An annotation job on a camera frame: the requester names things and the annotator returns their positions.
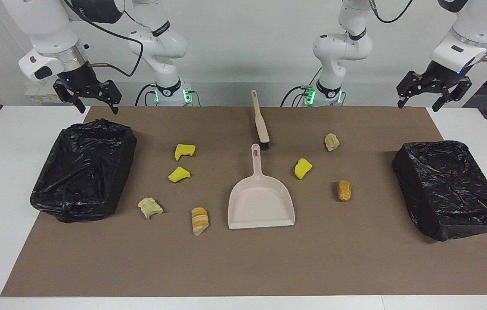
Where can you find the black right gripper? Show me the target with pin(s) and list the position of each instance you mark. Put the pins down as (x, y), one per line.
(86, 82)

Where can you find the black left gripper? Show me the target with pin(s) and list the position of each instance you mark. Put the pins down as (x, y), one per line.
(439, 75)

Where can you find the notched yellow sponge piece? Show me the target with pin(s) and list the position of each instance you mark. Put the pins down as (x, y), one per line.
(183, 151)

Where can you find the pale beige crust piece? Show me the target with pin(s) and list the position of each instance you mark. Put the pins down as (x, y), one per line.
(332, 142)

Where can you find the wedge yellow sponge piece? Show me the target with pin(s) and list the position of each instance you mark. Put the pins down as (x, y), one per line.
(178, 175)

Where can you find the pale flaky pastry piece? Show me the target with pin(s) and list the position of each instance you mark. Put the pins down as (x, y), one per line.
(150, 208)

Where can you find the brown bread roll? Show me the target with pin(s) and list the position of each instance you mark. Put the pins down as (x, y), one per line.
(344, 190)

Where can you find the chunky yellow sponge piece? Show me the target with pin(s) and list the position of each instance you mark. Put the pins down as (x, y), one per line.
(302, 168)

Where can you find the orange striped croissant piece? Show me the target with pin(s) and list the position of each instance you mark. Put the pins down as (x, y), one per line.
(199, 220)

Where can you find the beige hand brush black bristles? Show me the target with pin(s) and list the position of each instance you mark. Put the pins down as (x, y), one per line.
(260, 125)

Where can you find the beige plastic dustpan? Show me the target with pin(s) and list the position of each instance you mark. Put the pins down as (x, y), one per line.
(260, 202)

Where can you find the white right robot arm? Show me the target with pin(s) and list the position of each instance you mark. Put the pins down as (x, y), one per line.
(45, 26)

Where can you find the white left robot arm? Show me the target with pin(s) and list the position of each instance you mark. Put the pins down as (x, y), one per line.
(342, 47)

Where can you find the bin lined with black bag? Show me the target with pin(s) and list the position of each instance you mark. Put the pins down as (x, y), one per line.
(452, 189)
(84, 172)

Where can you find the brown table mat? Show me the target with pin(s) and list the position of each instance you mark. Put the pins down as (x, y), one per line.
(269, 258)

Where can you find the white wall socket box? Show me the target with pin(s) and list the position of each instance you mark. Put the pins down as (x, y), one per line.
(38, 95)

